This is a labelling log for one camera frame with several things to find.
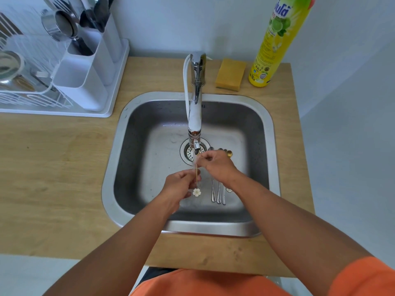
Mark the person's right hand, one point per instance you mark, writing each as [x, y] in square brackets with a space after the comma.
[219, 167]

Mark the orange shirt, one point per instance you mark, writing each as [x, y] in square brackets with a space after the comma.
[200, 286]

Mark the white cutlery holder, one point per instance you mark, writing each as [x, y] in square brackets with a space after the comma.
[80, 92]

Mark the yellow sponge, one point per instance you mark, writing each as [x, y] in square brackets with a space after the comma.
[230, 74]

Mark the yellow dish soap bottle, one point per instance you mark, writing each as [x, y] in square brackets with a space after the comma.
[268, 55]

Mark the person's right forearm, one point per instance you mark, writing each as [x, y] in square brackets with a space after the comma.
[293, 231]

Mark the steel utensil with white grip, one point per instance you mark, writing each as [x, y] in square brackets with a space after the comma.
[41, 73]

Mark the silver steel spoon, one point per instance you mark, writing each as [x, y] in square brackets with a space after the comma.
[213, 194]
[219, 195]

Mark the steel sink drain strainer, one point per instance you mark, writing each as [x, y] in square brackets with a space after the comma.
[186, 152]

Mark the dark utensil head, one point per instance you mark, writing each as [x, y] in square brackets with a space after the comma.
[86, 19]

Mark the stainless steel sink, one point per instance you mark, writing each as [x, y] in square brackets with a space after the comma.
[247, 129]

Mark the person's left hand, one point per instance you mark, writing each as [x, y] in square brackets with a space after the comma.
[176, 188]

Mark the chrome faucet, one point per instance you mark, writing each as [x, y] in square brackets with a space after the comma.
[195, 120]

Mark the dark trousers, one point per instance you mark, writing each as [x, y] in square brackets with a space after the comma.
[151, 274]

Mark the white plastic drain tray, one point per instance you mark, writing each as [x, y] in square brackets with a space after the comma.
[117, 77]

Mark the person's left forearm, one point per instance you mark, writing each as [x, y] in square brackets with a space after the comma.
[114, 255]

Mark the brown wooden panel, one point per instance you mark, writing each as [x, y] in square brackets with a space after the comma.
[4, 23]

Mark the steel fork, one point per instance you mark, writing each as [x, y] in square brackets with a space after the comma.
[60, 3]

